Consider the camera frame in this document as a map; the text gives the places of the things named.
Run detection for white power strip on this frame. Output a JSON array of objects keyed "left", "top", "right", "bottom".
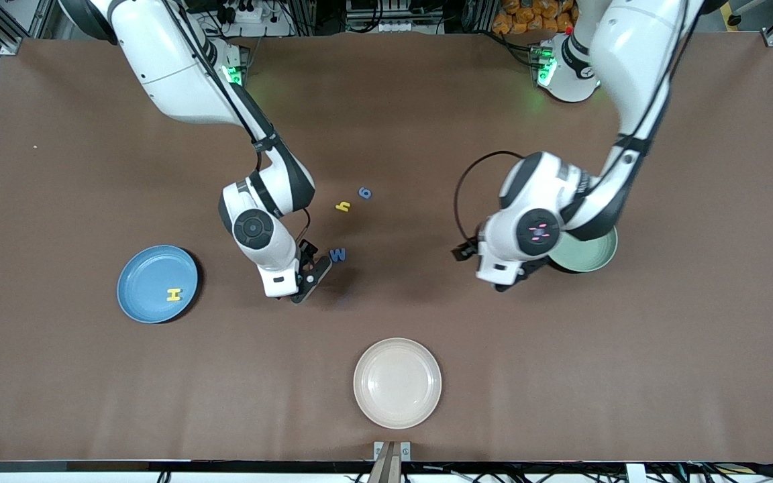
[{"left": 224, "top": 2, "right": 266, "bottom": 22}]

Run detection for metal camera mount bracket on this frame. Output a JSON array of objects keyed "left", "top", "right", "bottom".
[{"left": 373, "top": 441, "right": 411, "bottom": 483}]

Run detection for green plate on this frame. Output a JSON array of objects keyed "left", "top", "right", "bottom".
[{"left": 548, "top": 225, "right": 619, "bottom": 273}]

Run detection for brown table cover sheet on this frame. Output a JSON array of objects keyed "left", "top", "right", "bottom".
[{"left": 0, "top": 32, "right": 773, "bottom": 464}]

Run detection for orange snack bags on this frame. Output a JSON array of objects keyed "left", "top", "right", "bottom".
[{"left": 493, "top": 0, "right": 578, "bottom": 36}]

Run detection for beige plate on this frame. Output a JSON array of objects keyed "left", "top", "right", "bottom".
[{"left": 353, "top": 337, "right": 442, "bottom": 430}]

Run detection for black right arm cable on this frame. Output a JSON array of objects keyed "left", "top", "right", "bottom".
[{"left": 158, "top": 0, "right": 312, "bottom": 244}]

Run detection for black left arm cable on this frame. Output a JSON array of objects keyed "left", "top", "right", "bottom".
[{"left": 454, "top": 0, "right": 692, "bottom": 244}]

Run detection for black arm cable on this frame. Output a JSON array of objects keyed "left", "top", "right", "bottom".
[
  {"left": 454, "top": 0, "right": 692, "bottom": 244},
  {"left": 158, "top": 0, "right": 312, "bottom": 244}
]

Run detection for blue plate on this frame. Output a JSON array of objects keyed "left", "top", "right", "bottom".
[{"left": 117, "top": 245, "right": 199, "bottom": 324}]

